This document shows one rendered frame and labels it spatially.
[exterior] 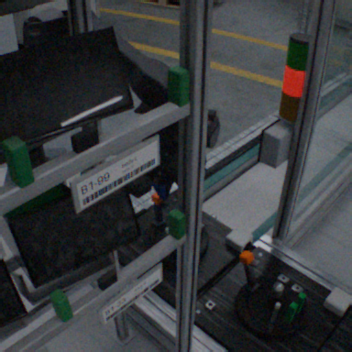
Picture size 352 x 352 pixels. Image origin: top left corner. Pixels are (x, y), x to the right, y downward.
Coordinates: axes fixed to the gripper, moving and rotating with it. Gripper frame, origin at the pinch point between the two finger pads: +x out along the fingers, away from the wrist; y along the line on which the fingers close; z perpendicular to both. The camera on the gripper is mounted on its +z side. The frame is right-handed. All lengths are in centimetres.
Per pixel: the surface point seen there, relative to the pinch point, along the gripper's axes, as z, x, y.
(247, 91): -140, 109, 241
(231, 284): 19.6, 13.9, -0.7
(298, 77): 17.1, -24.1, 16.8
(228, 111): -129, 109, 198
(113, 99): 22, -37, -26
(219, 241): 10.2, 13.8, 6.8
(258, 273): 22.0, 13.9, 5.4
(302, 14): -16, -17, 82
